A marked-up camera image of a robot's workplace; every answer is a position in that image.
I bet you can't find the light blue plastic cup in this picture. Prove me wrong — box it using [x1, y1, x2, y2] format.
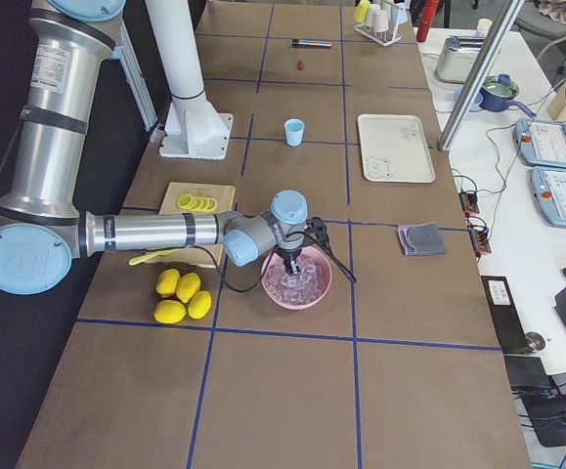
[283, 118, 305, 147]

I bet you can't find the teach pendant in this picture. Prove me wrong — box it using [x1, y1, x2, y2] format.
[530, 166, 566, 229]
[514, 118, 566, 169]

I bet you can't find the aluminium frame post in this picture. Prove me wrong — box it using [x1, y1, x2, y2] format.
[437, 0, 525, 151]

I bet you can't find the black metal muddler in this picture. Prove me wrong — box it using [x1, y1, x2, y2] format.
[291, 38, 332, 50]

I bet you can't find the yellow lemon front right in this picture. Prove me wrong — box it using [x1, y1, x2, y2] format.
[187, 290, 212, 320]

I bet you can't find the pink bowl of ice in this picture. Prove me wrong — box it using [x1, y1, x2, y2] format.
[261, 246, 332, 310]

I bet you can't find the yellow lemon front left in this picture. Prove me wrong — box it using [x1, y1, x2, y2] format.
[153, 299, 187, 324]

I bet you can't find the upper orange connector board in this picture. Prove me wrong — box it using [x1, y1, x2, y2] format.
[458, 191, 480, 215]

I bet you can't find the folded grey cloth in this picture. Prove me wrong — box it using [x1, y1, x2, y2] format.
[397, 222, 447, 256]

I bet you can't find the cream bear serving tray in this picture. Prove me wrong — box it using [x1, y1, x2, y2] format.
[357, 113, 436, 184]

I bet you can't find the yellow plastic knife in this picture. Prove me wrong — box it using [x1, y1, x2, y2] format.
[128, 249, 175, 266]

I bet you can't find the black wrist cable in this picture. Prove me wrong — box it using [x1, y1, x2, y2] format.
[194, 229, 358, 293]

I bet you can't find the blue pot with lid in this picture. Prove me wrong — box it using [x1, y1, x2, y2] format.
[480, 73, 537, 118]

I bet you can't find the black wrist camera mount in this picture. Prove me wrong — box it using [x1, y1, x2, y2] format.
[305, 217, 330, 249]

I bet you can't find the red bottle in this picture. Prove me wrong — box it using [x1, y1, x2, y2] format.
[416, 0, 439, 43]

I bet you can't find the yellow lemon back left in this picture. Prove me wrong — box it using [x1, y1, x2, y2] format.
[155, 269, 181, 298]

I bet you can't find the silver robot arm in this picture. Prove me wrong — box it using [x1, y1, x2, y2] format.
[0, 1, 308, 295]

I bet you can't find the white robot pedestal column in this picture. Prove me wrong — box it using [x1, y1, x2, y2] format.
[146, 0, 234, 160]

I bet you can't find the black power strip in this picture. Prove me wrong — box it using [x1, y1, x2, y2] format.
[481, 276, 528, 354]

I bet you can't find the yellow cup on rack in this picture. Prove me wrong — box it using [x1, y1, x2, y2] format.
[354, 0, 371, 23]

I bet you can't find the wooden cutting board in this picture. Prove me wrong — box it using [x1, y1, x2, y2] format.
[145, 182, 236, 269]

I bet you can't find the yellow lemon back right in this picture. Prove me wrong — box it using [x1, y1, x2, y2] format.
[175, 273, 201, 303]

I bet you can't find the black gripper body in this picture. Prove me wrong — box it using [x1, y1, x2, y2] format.
[275, 245, 304, 268]

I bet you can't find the row of lemon slices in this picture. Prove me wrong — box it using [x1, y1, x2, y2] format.
[176, 193, 218, 213]

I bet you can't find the upper teach pendant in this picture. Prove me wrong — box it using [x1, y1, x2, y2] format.
[514, 118, 566, 169]

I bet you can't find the lower teach pendant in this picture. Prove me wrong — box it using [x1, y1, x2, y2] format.
[530, 166, 566, 229]

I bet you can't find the pink cup on rack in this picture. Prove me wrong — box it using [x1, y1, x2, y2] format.
[371, 9, 389, 34]

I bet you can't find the lower orange connector board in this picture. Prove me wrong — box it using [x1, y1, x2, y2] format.
[468, 225, 492, 258]

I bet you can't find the yellow lemon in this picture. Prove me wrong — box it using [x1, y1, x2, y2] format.
[155, 269, 181, 298]
[175, 273, 201, 303]
[153, 299, 187, 324]
[187, 290, 212, 320]

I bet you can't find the orange connector board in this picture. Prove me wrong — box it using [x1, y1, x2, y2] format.
[458, 191, 480, 215]
[468, 225, 492, 258]

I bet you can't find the white cup rack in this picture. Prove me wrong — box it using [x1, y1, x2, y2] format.
[354, 0, 410, 47]

